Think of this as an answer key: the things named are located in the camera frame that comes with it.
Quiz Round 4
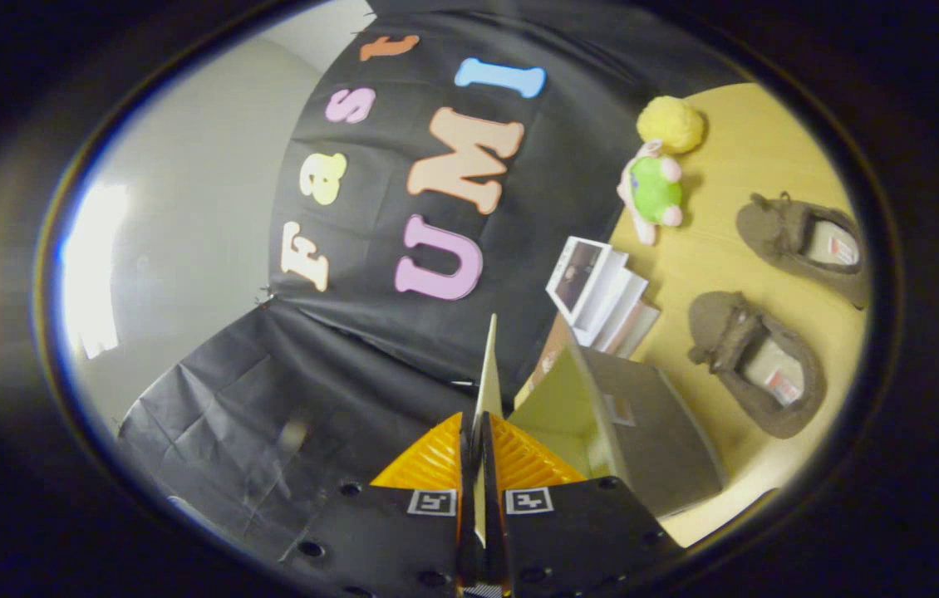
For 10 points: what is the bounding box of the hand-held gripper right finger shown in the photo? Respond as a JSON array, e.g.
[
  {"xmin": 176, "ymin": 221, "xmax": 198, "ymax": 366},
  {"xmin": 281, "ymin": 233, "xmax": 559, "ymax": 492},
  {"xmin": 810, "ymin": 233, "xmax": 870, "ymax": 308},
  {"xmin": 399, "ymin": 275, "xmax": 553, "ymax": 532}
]
[{"xmin": 482, "ymin": 413, "xmax": 684, "ymax": 598}]

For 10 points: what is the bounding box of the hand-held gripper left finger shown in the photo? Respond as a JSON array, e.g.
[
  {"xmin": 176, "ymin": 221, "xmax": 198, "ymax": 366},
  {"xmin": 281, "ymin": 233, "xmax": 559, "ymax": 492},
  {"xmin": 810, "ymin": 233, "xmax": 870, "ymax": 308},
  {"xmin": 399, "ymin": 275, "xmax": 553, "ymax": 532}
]
[{"xmin": 287, "ymin": 413, "xmax": 475, "ymax": 598}]

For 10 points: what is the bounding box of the grey fabric storage box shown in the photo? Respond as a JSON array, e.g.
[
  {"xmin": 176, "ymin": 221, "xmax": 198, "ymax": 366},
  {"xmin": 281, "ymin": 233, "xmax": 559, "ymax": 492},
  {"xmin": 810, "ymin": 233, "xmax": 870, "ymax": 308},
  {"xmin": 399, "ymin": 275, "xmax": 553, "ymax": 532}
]
[{"xmin": 474, "ymin": 314, "xmax": 726, "ymax": 541}]

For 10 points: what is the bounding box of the brown fuzzy slipper shoe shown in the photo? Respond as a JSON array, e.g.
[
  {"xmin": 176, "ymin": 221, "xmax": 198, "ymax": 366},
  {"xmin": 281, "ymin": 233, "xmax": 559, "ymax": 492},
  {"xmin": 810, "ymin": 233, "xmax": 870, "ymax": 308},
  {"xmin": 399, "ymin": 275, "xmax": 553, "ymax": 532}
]
[
  {"xmin": 687, "ymin": 291, "xmax": 828, "ymax": 439},
  {"xmin": 735, "ymin": 193, "xmax": 871, "ymax": 310}
]

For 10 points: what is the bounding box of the brown printed board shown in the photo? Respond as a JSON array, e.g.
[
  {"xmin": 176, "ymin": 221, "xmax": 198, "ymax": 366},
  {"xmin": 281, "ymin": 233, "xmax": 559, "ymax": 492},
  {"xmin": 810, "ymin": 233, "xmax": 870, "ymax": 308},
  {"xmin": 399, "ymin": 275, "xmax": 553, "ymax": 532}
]
[{"xmin": 515, "ymin": 314, "xmax": 578, "ymax": 408}]

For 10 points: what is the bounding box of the black backdrop cloth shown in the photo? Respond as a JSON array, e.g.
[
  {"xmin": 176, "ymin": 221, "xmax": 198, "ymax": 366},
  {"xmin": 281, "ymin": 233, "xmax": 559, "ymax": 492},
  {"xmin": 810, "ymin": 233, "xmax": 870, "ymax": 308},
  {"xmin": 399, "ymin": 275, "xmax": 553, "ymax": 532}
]
[{"xmin": 116, "ymin": 0, "xmax": 761, "ymax": 566}]

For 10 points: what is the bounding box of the plain white book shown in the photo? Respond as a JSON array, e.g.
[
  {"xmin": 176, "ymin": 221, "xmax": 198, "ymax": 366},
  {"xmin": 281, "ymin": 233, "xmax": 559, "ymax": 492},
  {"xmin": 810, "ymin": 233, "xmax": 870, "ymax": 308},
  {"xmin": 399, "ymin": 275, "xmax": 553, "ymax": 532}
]
[
  {"xmin": 594, "ymin": 270, "xmax": 650, "ymax": 346},
  {"xmin": 615, "ymin": 301, "xmax": 661, "ymax": 358}
]

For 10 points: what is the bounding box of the white book with dark photo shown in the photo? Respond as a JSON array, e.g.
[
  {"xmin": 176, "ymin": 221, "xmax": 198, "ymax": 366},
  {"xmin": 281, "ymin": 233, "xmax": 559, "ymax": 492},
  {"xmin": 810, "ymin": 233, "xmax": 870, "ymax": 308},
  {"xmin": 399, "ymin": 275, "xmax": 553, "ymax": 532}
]
[{"xmin": 546, "ymin": 236, "xmax": 628, "ymax": 326}]

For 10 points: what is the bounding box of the pink and green plush toy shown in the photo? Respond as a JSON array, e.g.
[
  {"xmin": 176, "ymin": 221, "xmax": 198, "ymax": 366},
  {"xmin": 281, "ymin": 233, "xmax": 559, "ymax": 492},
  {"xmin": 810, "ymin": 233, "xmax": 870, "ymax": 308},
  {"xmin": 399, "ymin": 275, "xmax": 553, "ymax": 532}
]
[{"xmin": 617, "ymin": 140, "xmax": 685, "ymax": 246}]

